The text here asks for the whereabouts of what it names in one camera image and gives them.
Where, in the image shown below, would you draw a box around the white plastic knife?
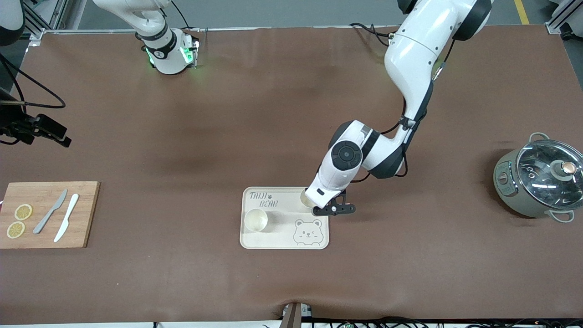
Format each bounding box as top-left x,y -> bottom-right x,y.
54,194 -> 80,243

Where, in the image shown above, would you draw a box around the grey-green cooking pot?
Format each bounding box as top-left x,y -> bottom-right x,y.
493,132 -> 583,224

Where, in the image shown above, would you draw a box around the glass pot lid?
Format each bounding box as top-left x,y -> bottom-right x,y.
516,139 -> 583,204

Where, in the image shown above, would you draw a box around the bamboo cutting board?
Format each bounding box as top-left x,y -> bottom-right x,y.
0,181 -> 100,249

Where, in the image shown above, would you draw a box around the black left base cables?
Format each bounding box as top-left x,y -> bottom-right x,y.
350,22 -> 397,46

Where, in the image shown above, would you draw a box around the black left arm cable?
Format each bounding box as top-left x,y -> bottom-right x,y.
351,41 -> 451,184

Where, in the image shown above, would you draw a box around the grey plastic knife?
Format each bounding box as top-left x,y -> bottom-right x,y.
33,189 -> 68,235

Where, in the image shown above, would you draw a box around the brown table cover mat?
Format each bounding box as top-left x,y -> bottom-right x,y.
0,25 -> 583,325

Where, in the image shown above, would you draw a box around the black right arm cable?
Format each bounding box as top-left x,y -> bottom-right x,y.
0,54 -> 66,110

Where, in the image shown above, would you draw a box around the cream bear print tray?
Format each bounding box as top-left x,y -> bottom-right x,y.
240,186 -> 329,250

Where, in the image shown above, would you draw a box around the black right base cable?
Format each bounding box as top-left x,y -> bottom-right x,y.
169,0 -> 192,30

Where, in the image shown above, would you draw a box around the aluminium frame profile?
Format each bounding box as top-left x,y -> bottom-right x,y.
547,0 -> 583,35
18,0 -> 107,46

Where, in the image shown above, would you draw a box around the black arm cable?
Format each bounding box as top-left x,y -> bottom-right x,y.
0,54 -> 66,110
351,41 -> 451,184

